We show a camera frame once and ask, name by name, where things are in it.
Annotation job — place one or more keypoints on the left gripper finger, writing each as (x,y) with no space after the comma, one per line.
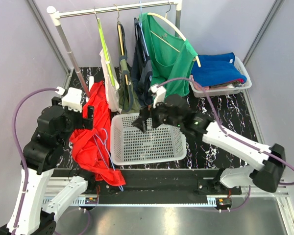
(88,111)
(87,123)

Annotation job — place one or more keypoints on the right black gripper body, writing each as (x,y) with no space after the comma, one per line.
(159,115)

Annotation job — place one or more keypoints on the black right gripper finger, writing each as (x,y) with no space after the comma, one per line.
(141,123)
(146,111)

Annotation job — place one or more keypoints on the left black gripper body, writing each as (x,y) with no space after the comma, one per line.
(75,119)

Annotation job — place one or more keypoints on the red tank top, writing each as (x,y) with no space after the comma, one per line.
(85,152)

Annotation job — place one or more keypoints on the light blue wire hanger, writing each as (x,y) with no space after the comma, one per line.
(104,143)

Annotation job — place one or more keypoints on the white tank top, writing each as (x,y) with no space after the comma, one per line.
(111,92)

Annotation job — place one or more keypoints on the lime green hanger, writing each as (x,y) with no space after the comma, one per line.
(105,51)

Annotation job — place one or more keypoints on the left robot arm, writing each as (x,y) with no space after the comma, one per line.
(39,158)

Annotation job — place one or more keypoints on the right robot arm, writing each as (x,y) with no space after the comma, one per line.
(265,163)

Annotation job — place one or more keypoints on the olive green tank top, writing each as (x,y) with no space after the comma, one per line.
(128,99)

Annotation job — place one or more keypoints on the dark navy tank top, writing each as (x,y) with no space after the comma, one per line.
(141,73)

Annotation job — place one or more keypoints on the cream curved wooden hanger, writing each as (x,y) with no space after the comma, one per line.
(176,31)

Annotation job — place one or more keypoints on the large white perforated basket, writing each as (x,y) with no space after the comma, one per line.
(131,146)

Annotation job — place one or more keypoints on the small white laundry basket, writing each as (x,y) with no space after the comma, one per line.
(224,89)

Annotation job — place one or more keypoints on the green t-shirt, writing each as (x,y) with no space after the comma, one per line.
(171,57)

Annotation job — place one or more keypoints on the folded blue clothes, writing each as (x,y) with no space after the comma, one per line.
(216,70)

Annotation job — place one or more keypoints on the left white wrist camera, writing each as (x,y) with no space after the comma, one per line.
(71,98)

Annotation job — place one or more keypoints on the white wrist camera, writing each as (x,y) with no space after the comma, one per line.
(158,93)
(71,98)

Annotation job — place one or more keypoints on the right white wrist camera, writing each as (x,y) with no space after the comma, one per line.
(158,93)

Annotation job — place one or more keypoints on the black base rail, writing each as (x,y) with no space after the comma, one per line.
(161,186)

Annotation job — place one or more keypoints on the blue wire hanger on rack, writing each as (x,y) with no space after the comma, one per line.
(145,50)

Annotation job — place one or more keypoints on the white clothes rack frame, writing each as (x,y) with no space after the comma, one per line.
(56,16)

